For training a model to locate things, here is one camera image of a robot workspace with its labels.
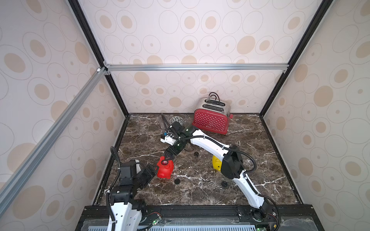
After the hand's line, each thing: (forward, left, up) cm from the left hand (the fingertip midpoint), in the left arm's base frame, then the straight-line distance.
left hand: (159, 169), depth 76 cm
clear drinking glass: (+43, +7, -12) cm, 46 cm away
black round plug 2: (-3, -36, -12) cm, 38 cm away
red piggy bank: (+2, -3, -3) cm, 4 cm away
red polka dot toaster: (+37, -31, +4) cm, 49 cm away
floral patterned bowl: (+46, -6, -10) cm, 47 cm away
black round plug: (-2, -9, -13) cm, 16 cm away
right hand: (+13, -7, -4) cm, 15 cm away
